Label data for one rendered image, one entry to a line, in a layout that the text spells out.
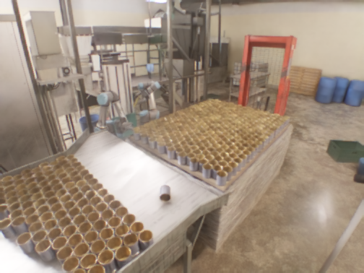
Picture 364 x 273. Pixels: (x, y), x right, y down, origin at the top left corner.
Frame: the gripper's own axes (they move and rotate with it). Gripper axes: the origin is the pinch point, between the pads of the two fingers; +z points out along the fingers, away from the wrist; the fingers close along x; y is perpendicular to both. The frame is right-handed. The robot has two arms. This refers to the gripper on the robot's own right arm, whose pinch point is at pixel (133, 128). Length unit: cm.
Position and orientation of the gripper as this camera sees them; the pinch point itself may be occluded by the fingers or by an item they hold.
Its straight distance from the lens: 203.5
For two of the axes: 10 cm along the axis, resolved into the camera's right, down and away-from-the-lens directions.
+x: -6.3, 3.7, -6.8
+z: 7.7, 2.8, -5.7
